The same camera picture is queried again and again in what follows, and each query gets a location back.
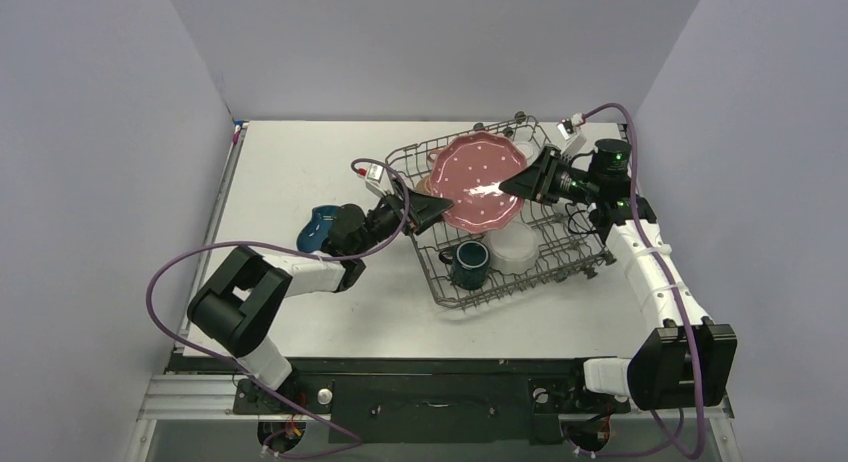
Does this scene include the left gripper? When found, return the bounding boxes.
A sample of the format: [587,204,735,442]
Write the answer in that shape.
[352,180,453,258]

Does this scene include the pink polka dot plate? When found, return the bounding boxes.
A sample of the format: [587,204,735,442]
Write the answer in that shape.
[429,132,527,234]

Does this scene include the dark green mug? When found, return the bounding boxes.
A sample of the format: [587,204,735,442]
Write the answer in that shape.
[439,240,491,291]

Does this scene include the blue leaf-shaped plate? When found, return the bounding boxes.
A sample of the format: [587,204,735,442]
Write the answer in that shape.
[296,205,340,253]

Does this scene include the small orange cup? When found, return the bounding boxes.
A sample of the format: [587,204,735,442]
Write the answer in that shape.
[426,150,441,169]

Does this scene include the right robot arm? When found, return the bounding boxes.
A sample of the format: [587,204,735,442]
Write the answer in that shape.
[499,138,738,410]

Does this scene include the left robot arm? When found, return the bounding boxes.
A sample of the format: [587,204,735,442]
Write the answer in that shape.
[187,191,454,412]

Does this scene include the brown floral mug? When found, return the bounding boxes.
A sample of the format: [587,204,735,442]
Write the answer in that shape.
[415,175,431,195]

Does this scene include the white round bowl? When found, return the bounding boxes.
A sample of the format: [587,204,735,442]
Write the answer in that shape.
[514,141,538,164]

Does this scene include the white fluted bowl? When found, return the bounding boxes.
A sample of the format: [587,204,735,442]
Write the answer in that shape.
[483,221,539,275]

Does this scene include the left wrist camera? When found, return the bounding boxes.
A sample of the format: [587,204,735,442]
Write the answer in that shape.
[354,163,388,185]

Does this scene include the grey wire dish rack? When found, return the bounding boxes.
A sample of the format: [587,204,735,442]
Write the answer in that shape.
[386,112,615,309]

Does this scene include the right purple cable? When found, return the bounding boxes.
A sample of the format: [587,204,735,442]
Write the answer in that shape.
[563,103,708,462]

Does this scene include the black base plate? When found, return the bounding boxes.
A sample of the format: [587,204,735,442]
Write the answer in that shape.
[165,356,647,447]

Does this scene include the aluminium rail frame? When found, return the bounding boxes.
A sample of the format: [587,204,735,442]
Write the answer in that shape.
[127,375,743,461]

